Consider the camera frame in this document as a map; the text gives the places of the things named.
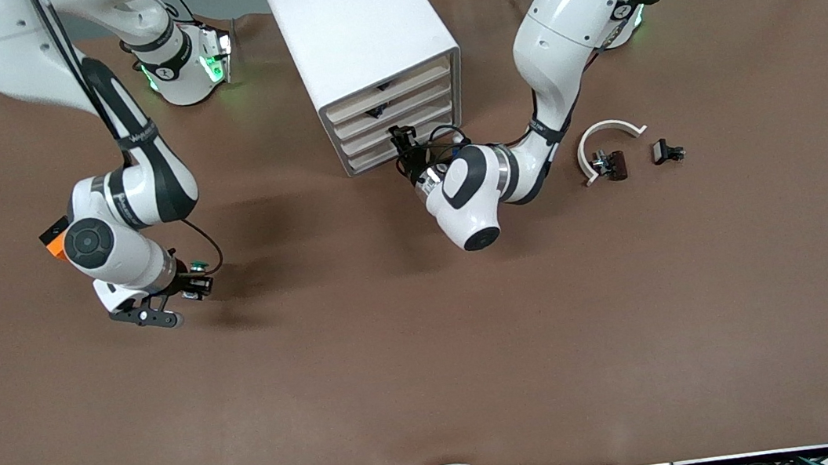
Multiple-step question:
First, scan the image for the green push button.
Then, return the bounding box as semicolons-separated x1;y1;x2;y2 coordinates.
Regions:
181;262;216;302

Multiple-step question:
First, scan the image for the white rectangular tray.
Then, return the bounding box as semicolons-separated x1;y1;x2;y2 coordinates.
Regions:
334;93;462;159

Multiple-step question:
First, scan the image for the orange and black block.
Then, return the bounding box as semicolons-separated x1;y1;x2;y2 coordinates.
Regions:
37;216;75;264

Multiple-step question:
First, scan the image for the dark brown metal connector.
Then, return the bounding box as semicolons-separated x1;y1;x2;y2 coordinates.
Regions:
590;148;630;185

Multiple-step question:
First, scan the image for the green lit base box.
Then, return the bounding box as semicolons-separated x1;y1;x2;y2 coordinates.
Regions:
194;20;239;86

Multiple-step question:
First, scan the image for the small black clip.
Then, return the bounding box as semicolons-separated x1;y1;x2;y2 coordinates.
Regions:
650;137;688;167

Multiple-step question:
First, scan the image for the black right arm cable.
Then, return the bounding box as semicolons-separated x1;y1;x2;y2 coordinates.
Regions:
30;0;227;293

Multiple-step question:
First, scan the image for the white curved bracket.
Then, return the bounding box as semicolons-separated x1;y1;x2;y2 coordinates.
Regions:
574;114;655;188

